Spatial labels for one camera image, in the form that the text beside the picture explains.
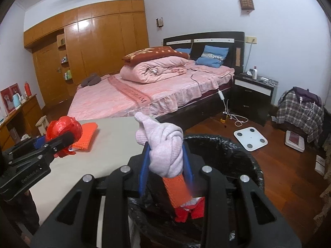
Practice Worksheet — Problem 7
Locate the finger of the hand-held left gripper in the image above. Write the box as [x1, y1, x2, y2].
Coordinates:
[33, 135, 50, 150]
[42, 130, 83, 159]

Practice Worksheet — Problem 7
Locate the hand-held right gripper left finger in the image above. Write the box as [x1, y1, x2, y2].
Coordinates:
[30, 142, 152, 248]

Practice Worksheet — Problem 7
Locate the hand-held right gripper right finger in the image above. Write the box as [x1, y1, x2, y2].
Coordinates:
[181, 144, 303, 248]

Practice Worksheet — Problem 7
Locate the red plastic bag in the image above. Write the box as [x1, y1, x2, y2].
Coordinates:
[46, 116, 84, 159]

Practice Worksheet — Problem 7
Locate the pink sock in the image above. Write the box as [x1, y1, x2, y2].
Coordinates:
[134, 112, 185, 179]

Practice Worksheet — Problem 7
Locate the red cloth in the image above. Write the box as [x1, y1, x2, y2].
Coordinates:
[174, 197, 205, 223]

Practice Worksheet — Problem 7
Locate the trash bin with black bag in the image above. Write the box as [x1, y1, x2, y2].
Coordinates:
[126, 133, 265, 248]

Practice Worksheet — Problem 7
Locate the person's left forearm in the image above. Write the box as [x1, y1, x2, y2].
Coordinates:
[0, 191, 40, 236]

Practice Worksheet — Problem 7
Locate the small wooden stool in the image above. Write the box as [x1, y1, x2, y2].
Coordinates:
[35, 115, 50, 136]

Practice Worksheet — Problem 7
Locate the wooden desk cabinet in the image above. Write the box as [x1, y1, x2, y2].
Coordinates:
[0, 94, 43, 151]

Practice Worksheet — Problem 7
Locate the white floor scale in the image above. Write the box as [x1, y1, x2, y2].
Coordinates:
[233, 126, 269, 152]

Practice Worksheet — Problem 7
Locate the bed with pink sheet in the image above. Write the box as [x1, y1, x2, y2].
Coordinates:
[67, 58, 235, 128]

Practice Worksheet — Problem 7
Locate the black white nightstand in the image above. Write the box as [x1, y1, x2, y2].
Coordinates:
[231, 72, 275, 125]

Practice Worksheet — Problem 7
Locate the folded pink quilt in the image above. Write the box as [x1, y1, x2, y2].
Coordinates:
[120, 56, 195, 83]

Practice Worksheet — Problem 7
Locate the wooden wardrobe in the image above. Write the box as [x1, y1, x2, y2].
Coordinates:
[23, 0, 150, 107]

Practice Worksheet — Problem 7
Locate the white red flat box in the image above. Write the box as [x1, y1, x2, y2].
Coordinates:
[284, 130, 306, 154]

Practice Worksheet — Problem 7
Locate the dark red folded blanket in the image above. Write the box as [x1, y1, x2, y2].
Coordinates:
[122, 46, 191, 67]

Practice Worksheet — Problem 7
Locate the plaid cloth covered chair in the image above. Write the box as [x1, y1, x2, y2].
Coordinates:
[275, 87, 324, 143]

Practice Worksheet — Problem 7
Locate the black headboard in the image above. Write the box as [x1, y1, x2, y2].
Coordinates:
[163, 31, 245, 73]

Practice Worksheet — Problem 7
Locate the white paper box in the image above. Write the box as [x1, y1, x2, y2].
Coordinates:
[315, 154, 327, 176]

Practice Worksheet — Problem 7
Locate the purple cloth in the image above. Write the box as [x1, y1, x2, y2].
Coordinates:
[292, 86, 323, 107]

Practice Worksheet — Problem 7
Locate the white floor cable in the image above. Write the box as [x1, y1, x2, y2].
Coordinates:
[224, 99, 249, 128]

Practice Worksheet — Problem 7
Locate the brown wall lamp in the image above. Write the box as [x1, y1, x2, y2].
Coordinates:
[238, 0, 255, 13]

